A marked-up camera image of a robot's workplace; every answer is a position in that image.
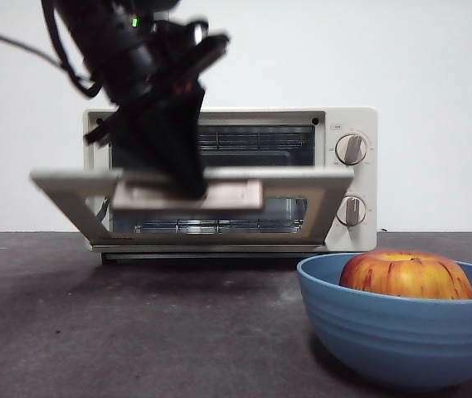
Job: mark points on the blue ribbed bowl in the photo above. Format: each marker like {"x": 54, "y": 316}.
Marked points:
{"x": 397, "y": 340}

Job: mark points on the oven door with glass window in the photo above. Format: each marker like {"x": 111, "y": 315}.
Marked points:
{"x": 302, "y": 176}

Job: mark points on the cream toaster oven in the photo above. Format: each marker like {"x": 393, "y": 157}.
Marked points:
{"x": 364, "y": 240}

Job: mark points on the red yellow apple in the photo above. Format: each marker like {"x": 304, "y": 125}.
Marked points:
{"x": 405, "y": 278}

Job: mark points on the metal heater guard grille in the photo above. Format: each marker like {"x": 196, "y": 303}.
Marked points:
{"x": 260, "y": 141}
{"x": 202, "y": 226}

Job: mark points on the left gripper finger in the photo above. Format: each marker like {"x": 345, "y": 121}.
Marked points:
{"x": 183, "y": 141}
{"x": 136, "y": 132}

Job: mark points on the beige oven knob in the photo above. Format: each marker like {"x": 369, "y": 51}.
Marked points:
{"x": 351, "y": 150}
{"x": 351, "y": 211}

